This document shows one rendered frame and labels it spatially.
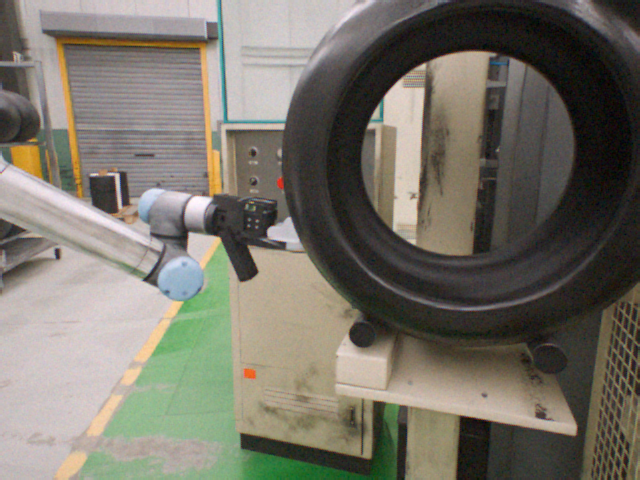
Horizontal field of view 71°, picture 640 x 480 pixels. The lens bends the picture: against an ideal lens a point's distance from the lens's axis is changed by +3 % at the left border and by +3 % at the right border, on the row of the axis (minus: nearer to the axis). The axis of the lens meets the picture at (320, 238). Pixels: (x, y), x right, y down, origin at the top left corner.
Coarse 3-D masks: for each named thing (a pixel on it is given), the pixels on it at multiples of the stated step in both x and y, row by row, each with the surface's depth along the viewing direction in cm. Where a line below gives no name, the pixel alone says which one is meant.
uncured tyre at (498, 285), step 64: (384, 0) 59; (448, 0) 56; (512, 0) 54; (576, 0) 53; (320, 64) 63; (384, 64) 86; (576, 64) 77; (320, 128) 64; (576, 128) 79; (320, 192) 66; (576, 192) 81; (320, 256) 69; (384, 256) 93; (448, 256) 92; (512, 256) 87; (576, 256) 80; (384, 320) 70; (448, 320) 65; (512, 320) 62; (576, 320) 62
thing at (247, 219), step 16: (224, 192) 86; (224, 208) 83; (240, 208) 80; (256, 208) 80; (272, 208) 83; (208, 224) 83; (224, 224) 84; (240, 224) 81; (256, 224) 81; (272, 224) 86; (240, 240) 81
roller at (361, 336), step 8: (360, 312) 78; (360, 320) 73; (368, 320) 73; (352, 328) 73; (360, 328) 72; (368, 328) 72; (376, 328) 74; (352, 336) 73; (360, 336) 72; (368, 336) 72; (360, 344) 73; (368, 344) 72
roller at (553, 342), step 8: (552, 336) 68; (528, 344) 69; (536, 344) 66; (544, 344) 65; (552, 344) 65; (560, 344) 67; (536, 352) 65; (544, 352) 65; (552, 352) 64; (560, 352) 64; (536, 360) 65; (544, 360) 65; (552, 360) 64; (560, 360) 64; (544, 368) 65; (552, 368) 65; (560, 368) 64
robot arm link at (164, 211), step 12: (156, 192) 87; (168, 192) 87; (144, 204) 86; (156, 204) 85; (168, 204) 85; (180, 204) 84; (144, 216) 87; (156, 216) 85; (168, 216) 85; (180, 216) 84; (156, 228) 86; (168, 228) 86; (180, 228) 86
